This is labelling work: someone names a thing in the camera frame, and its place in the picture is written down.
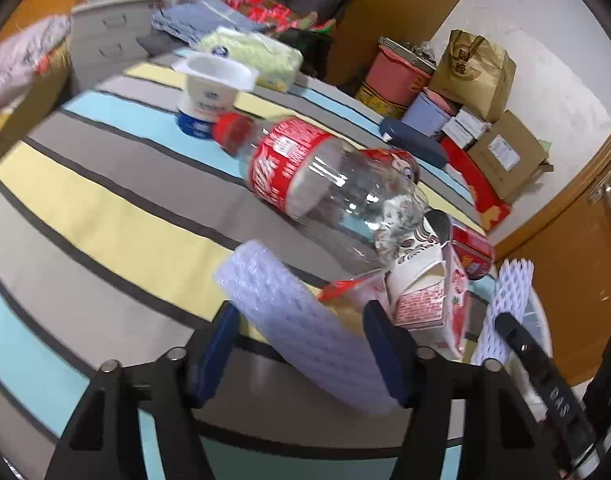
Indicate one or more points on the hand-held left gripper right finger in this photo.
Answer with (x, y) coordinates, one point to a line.
(385, 355)

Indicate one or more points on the wooden door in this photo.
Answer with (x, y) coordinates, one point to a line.
(575, 260)

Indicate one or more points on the white trash bin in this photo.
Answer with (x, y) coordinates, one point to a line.
(541, 320)

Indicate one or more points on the purple storage bin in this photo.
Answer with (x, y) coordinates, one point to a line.
(425, 112)

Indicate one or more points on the pale floral bed blanket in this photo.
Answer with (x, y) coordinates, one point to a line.
(20, 60)

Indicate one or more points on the striped tablecloth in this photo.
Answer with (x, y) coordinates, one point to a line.
(110, 200)

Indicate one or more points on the blue folded cloth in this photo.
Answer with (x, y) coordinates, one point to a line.
(195, 20)

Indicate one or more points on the red snack wrapper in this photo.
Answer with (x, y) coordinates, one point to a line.
(343, 287)

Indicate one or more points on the plain red can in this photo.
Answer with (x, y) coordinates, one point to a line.
(473, 255)

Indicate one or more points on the cardboard box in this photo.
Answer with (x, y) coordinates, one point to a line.
(505, 155)

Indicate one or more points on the clear red-label plastic bottle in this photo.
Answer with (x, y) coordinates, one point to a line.
(310, 175)

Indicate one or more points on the red and white milk carton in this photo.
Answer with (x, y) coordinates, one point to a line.
(425, 305)

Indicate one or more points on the red plaid cloth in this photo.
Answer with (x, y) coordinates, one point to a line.
(265, 7)

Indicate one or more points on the blue glasses case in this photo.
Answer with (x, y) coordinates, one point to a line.
(415, 142)

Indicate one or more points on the yellow tissue pack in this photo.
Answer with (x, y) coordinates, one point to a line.
(265, 55)

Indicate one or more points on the yellow patterned box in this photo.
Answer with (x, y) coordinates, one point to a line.
(380, 102)

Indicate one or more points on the white foam net sleeve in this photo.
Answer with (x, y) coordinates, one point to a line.
(295, 320)
(508, 290)

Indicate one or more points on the pink plastic tub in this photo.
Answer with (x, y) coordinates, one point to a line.
(390, 77)

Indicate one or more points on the wooden wardrobe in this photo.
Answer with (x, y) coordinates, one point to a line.
(410, 0)

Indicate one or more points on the red gift box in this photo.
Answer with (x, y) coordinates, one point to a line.
(478, 190)

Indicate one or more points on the small white box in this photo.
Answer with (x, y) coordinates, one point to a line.
(473, 119)
(460, 136)

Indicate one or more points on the white yogurt cup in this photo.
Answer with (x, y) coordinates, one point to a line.
(210, 95)

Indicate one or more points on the grey nightstand with drawers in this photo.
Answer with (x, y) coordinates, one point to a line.
(110, 25)

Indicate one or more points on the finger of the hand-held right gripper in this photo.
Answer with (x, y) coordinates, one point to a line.
(535, 365)

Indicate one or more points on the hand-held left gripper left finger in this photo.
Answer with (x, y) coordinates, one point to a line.
(213, 360)

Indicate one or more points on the patterned paper cup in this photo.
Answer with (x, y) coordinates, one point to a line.
(415, 242)

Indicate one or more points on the brown paper bag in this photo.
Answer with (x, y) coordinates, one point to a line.
(473, 72)

